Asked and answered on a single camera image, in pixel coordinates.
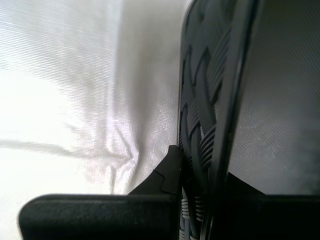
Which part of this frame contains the black woven basket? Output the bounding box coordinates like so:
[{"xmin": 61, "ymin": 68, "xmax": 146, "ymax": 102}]
[{"xmin": 175, "ymin": 0, "xmax": 320, "ymax": 240}]

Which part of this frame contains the white tablecloth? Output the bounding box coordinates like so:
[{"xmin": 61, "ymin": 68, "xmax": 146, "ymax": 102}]
[{"xmin": 0, "ymin": 0, "xmax": 196, "ymax": 198}]

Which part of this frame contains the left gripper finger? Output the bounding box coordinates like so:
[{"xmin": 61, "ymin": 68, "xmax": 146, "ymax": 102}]
[
  {"xmin": 17, "ymin": 144, "xmax": 185, "ymax": 240},
  {"xmin": 209, "ymin": 171, "xmax": 320, "ymax": 240}
]

